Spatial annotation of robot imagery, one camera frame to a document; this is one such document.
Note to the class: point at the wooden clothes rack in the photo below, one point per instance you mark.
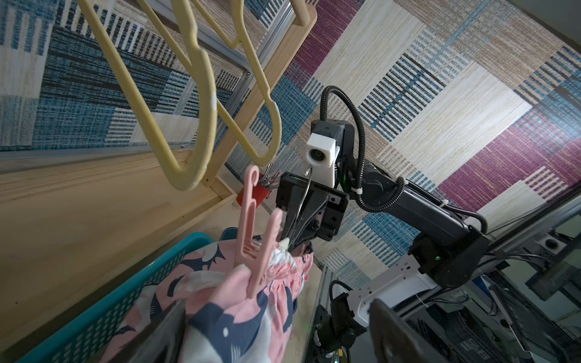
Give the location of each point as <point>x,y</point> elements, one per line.
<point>84,201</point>

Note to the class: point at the red pen cup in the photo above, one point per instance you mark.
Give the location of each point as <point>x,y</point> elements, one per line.
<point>265,186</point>

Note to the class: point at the yellow hanger of beige shorts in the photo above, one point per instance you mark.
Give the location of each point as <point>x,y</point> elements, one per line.
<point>183,177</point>

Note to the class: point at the white hanger of pink shorts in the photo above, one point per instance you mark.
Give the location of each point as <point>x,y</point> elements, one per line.
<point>296,199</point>

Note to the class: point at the metal storage shelving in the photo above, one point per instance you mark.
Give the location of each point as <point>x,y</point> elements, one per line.
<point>497,318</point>

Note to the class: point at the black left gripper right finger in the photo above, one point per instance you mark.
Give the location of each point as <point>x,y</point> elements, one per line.
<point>394,341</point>

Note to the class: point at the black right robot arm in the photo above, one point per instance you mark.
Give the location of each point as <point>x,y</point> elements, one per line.
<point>444,255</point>

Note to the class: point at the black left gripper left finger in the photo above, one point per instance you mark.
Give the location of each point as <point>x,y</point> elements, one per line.
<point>161,341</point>

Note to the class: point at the yellow hanger of black shorts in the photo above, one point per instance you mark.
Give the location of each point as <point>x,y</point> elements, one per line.
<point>238,98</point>

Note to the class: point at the pink patterned shorts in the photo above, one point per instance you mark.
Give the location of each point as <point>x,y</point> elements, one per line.
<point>222,324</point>

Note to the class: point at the dark teal plastic tray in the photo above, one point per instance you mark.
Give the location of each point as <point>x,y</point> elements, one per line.
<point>229,233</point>

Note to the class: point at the turquoise plastic basket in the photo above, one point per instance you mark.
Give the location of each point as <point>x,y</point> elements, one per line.
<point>91,331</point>

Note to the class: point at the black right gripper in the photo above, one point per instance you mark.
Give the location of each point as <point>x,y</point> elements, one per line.
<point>312,209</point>

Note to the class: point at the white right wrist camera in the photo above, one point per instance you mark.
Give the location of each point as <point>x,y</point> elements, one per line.
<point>321,153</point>

